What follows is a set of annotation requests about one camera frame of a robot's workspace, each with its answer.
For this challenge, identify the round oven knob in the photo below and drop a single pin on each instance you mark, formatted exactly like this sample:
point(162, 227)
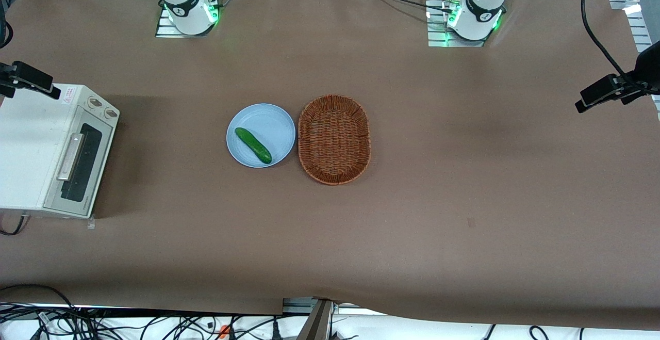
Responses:
point(94, 102)
point(110, 113)

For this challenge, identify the oven door with glass window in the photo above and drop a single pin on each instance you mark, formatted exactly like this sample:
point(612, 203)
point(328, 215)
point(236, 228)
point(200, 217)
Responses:
point(100, 164)

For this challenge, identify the white toaster oven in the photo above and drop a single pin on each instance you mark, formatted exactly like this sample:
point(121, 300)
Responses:
point(26, 149)

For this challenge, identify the brown oval wicker basket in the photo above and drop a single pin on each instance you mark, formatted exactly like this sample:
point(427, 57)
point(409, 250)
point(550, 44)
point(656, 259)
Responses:
point(334, 139)

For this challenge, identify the light blue round plate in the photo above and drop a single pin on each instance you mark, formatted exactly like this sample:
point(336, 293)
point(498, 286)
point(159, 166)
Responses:
point(269, 122)

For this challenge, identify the green cucumber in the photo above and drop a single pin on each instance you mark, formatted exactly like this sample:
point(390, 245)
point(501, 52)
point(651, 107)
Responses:
point(252, 145)

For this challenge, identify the brown table cover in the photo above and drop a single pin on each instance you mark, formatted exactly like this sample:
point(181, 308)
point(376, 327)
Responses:
point(464, 175)

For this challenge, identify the aluminium profile strut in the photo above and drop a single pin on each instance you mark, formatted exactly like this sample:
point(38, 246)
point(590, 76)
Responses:
point(317, 322)

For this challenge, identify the small clear plastic bracket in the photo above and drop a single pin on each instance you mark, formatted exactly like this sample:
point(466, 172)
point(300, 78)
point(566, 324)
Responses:
point(91, 223)

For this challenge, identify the aluminium frame rail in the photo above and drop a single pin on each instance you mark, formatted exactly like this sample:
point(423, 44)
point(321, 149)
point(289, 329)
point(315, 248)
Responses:
point(642, 25)

